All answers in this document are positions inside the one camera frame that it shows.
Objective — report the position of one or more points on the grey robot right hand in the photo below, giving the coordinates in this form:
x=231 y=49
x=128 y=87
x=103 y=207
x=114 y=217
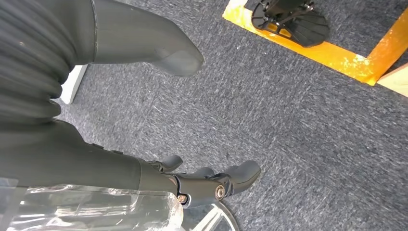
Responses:
x=63 y=159

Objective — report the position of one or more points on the clear plastic cover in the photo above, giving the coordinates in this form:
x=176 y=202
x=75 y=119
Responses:
x=95 y=210

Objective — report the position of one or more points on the white panel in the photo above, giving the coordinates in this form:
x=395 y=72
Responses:
x=74 y=83

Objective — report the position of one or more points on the chrome stanchion base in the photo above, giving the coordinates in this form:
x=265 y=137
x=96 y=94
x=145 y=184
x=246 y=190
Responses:
x=207 y=220

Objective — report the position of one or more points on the yellow floor tape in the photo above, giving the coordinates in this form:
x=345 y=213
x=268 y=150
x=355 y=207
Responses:
x=318 y=52

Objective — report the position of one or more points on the wooden desk leg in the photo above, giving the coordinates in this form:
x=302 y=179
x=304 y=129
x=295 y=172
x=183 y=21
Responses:
x=396 y=81

